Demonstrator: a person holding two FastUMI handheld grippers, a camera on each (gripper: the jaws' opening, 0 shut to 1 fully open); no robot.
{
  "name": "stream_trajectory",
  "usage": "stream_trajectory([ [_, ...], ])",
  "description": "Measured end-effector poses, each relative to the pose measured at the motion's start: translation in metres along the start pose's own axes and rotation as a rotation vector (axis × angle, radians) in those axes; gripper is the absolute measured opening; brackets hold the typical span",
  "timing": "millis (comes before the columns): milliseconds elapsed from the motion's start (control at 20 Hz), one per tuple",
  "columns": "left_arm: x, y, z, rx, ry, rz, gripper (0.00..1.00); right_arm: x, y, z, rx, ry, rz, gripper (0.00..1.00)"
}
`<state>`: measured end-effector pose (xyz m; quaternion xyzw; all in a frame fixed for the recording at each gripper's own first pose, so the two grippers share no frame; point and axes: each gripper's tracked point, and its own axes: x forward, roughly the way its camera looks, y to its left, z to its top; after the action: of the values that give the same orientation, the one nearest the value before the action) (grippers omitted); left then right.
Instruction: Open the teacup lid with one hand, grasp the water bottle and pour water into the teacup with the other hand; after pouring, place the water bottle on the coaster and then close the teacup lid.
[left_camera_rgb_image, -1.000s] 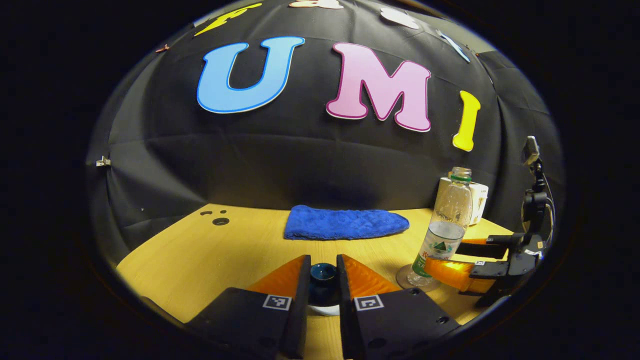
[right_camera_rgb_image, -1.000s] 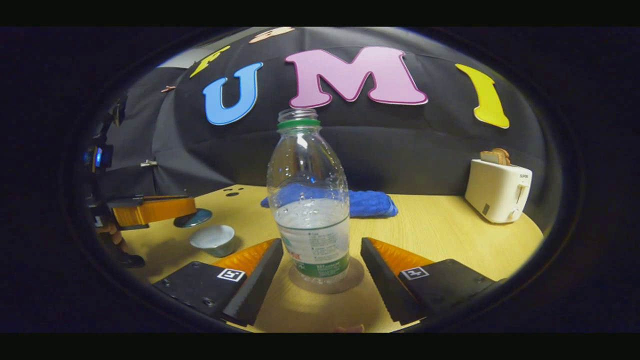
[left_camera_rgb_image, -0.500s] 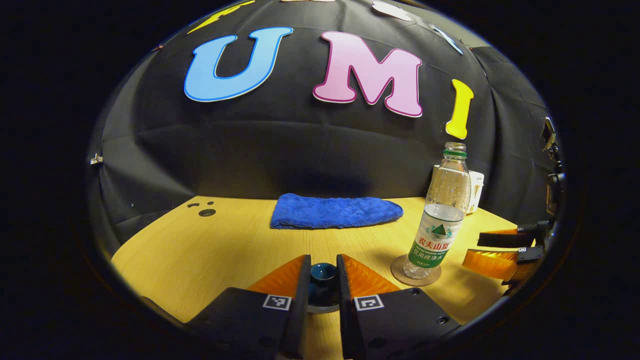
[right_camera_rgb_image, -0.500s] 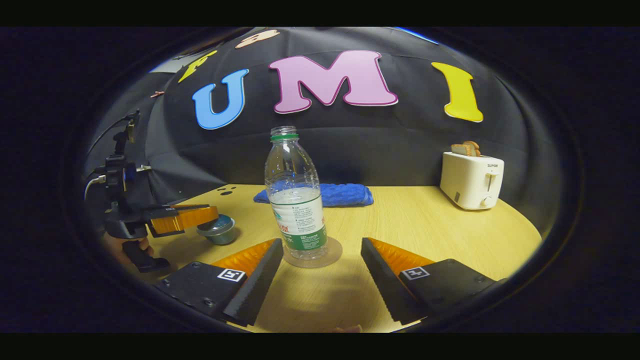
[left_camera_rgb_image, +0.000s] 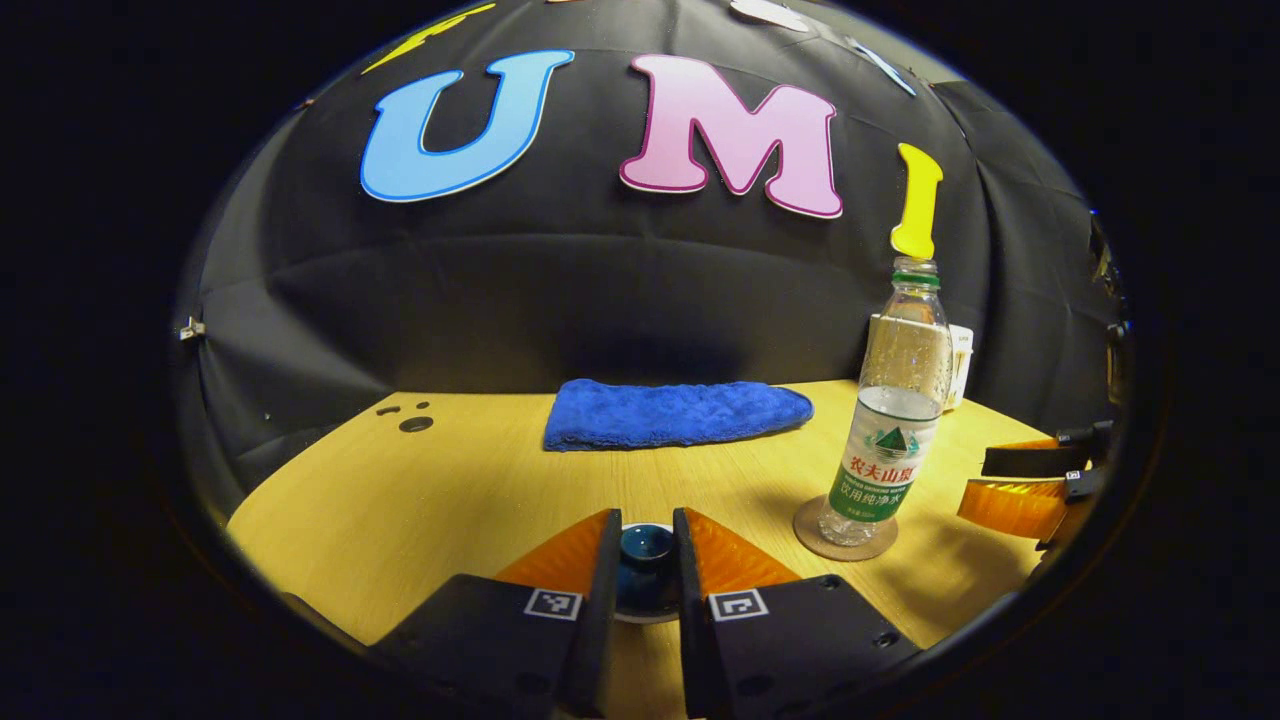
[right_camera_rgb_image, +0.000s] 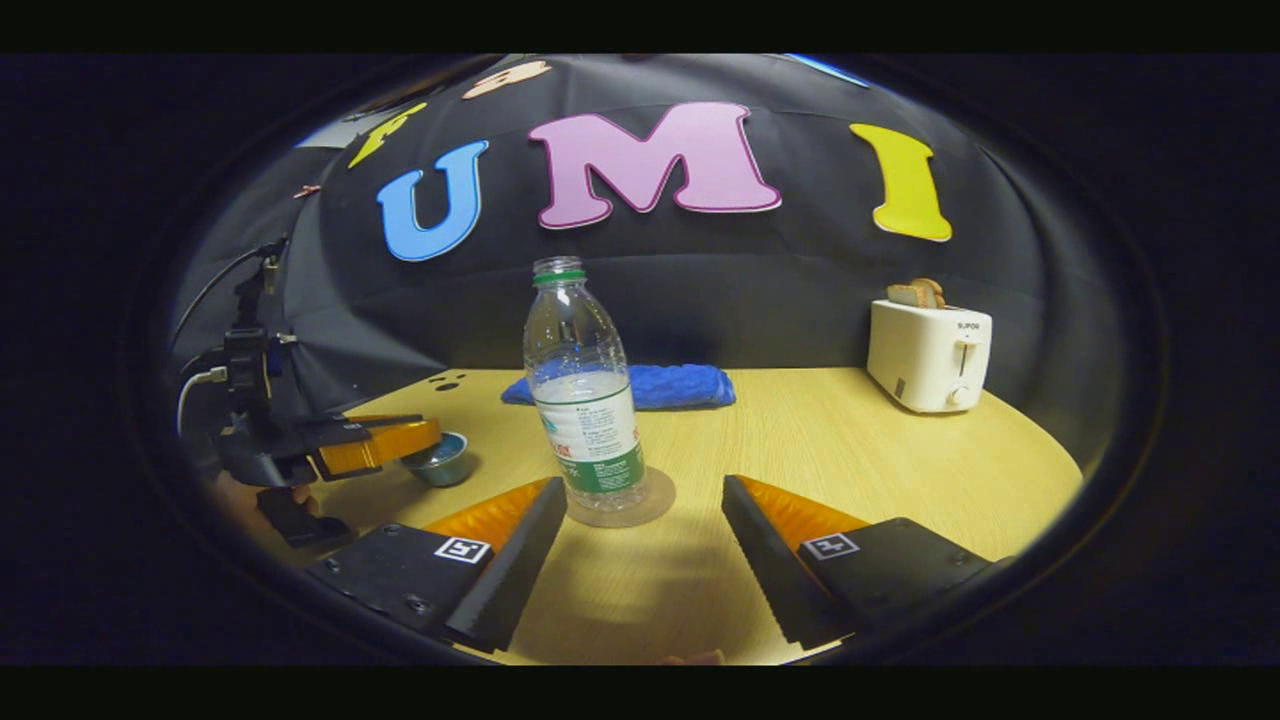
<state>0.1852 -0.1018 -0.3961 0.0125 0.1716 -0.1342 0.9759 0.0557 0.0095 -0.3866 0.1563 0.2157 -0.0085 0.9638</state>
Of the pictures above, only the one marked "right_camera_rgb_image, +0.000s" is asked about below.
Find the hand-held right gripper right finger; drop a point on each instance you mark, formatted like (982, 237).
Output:
(760, 570)

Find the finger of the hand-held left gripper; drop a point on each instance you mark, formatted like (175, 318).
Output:
(380, 447)
(385, 420)

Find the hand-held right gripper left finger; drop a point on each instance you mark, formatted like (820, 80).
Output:
(525, 560)

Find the brown round coaster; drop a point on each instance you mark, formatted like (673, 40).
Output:
(655, 500)

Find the clear plastic water bottle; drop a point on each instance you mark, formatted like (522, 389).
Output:
(585, 400)

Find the blue towel cloth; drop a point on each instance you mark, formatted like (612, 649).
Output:
(680, 385)

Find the white toaster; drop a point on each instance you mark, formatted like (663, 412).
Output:
(925, 360)

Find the black backdrop cloth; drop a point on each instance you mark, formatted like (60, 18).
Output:
(760, 290)

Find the toast bread slice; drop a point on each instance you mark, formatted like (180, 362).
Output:
(932, 291)
(903, 295)

